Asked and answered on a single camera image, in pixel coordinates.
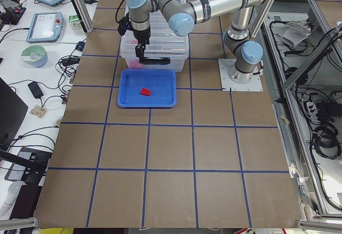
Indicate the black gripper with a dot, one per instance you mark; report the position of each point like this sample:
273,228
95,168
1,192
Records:
141,37

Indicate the clear plastic box lid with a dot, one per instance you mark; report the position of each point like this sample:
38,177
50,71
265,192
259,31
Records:
163,41

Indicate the red block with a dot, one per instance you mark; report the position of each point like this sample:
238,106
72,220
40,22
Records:
145,92
134,63

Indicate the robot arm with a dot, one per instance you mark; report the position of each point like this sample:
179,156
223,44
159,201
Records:
248,16

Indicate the red block in box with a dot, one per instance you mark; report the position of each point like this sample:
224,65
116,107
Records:
134,63

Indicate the clear plastic storage box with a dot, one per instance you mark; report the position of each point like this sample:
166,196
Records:
137,16

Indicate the blue plastic tray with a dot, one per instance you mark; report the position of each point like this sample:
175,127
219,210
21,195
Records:
162,84

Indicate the green white carton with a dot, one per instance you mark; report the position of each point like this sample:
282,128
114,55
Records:
75,23

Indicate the green white bowl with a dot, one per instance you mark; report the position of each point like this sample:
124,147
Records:
35,56

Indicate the black power adapter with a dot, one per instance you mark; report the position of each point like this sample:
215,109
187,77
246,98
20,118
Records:
35,90

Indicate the black monitor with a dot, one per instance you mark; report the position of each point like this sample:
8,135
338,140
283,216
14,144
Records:
13,112

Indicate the aluminium frame post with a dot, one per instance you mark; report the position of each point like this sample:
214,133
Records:
83,14

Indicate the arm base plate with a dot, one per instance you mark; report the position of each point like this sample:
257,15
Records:
233,80

